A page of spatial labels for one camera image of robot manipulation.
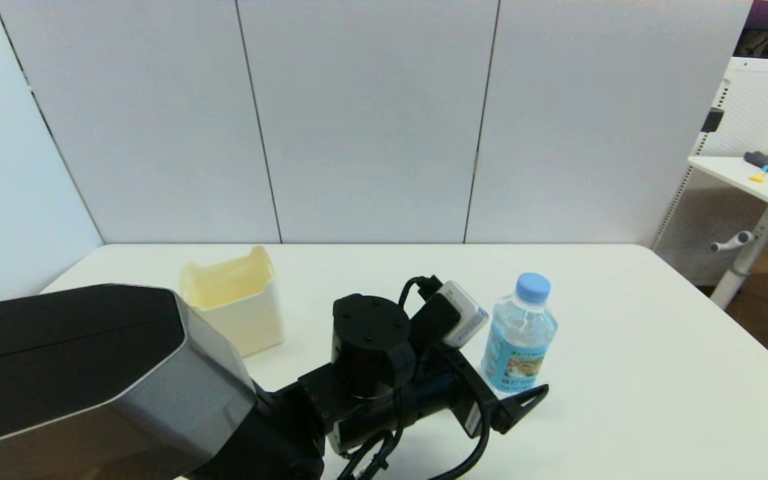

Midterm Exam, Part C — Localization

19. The grey desk crank handle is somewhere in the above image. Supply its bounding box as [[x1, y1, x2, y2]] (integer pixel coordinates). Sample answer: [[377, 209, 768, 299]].
[[711, 231, 756, 253]]

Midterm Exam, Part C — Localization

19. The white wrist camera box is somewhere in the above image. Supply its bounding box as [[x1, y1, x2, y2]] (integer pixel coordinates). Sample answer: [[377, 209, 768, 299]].
[[436, 281, 489, 349]]

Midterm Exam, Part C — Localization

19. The white pegboard panel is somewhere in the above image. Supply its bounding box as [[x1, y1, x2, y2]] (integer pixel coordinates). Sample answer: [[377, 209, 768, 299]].
[[651, 57, 768, 287]]

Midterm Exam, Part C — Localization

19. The cream plastic storage bin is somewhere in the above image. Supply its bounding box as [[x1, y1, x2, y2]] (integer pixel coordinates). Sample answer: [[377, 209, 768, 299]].
[[179, 245, 286, 357]]

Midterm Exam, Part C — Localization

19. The clear blue-labelled soda water bottle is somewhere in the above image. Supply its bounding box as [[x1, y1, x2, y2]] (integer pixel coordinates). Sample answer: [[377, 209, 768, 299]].
[[481, 272, 558, 394]]

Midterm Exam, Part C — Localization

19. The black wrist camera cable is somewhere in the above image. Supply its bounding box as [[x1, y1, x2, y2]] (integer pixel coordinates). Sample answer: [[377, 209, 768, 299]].
[[336, 275, 493, 480]]

